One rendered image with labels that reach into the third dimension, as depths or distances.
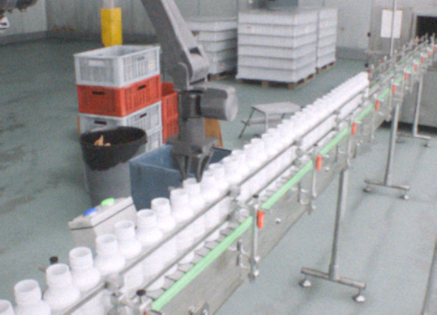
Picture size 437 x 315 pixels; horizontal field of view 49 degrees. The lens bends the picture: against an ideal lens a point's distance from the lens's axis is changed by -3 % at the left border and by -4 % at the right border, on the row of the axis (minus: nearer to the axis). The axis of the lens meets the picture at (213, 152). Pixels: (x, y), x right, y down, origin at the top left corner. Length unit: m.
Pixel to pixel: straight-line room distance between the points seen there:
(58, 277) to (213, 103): 0.45
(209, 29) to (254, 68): 1.06
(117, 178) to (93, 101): 0.78
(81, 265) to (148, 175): 1.04
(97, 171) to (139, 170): 1.34
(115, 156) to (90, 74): 0.81
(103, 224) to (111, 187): 2.14
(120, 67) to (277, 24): 4.57
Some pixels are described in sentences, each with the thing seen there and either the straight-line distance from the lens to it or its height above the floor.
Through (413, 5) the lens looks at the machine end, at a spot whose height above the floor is 1.42.
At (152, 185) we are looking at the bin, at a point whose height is 0.87.
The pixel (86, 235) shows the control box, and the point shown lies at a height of 1.08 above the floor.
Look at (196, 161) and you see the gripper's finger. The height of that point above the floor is 1.23.
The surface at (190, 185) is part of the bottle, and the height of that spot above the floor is 1.16.
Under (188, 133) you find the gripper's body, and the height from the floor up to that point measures 1.29.
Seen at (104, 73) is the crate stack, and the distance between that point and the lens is 3.63.
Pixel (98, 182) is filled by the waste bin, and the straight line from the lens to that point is 3.24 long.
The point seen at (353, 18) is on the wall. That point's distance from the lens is 11.54.
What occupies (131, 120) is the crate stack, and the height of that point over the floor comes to 0.61.
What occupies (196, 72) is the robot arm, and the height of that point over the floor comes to 1.42.
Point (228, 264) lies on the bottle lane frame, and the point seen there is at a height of 0.93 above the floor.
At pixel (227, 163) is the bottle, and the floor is 1.16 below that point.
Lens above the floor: 1.59
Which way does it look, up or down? 19 degrees down
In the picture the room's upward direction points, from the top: straight up
